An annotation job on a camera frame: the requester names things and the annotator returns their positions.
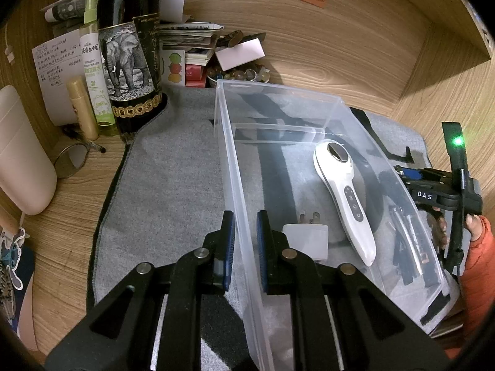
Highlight dark elephant label wine bottle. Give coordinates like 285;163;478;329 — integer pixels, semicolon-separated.
96;0;168;135

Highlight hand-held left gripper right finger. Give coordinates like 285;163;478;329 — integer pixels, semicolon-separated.
256;209;453;371

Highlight green spray bottle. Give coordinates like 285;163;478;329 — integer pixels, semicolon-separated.
79;0;117;137

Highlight fruit printed card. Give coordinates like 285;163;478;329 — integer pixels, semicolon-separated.
160;48;187;86

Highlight blue cartoon sticker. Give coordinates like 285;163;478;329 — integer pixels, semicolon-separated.
0;226;32;279

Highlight bowl of polished stones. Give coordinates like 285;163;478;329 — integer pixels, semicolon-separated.
206;66;271;89

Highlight beige cosmetic tube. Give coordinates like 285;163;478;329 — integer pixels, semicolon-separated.
67;76;100;142

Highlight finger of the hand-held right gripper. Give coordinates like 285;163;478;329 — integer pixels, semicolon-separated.
394;164;427;181

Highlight small red box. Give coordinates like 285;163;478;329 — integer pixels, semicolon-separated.
185;64;209;87

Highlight white blank card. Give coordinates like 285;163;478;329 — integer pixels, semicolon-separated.
214;39;265;70

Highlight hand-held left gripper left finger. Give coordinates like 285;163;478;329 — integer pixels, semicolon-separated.
44;211;236;371

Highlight clear plastic storage box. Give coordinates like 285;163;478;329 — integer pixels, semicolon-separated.
214;79;451;371

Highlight white handheld massager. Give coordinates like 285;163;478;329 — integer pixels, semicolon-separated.
313;139;377;267

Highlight small round mirror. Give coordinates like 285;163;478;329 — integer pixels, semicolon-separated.
52;143;90;180

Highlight silver metal tube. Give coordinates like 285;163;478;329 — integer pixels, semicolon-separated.
392;206;424;277

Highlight person's right hand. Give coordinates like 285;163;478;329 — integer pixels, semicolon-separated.
427;207;484;252

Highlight stack of printed papers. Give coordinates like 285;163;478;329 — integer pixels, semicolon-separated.
157;21;225;47

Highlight beige plastic container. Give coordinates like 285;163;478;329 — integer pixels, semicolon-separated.
0;85;58;216

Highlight grey felt mat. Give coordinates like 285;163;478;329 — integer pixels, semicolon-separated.
86;85;480;371

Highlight white folded paper sheets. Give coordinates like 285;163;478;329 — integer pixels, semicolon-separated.
157;0;192;24

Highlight white plug adapter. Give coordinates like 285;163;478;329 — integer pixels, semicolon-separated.
282;212;329;261

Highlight rolled printed paper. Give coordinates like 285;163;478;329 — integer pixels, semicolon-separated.
41;0;91;24

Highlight white handwritten note paper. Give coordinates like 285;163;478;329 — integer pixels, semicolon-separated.
32;39;84;126

